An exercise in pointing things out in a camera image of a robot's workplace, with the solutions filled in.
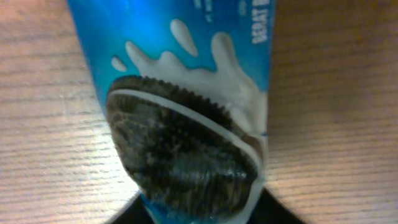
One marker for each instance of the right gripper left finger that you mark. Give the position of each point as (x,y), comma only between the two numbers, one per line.
(133,213)

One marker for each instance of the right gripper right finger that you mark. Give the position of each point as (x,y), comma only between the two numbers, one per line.
(269,210)

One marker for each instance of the blue Oreo cookie pack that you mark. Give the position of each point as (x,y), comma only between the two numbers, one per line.
(183,85)

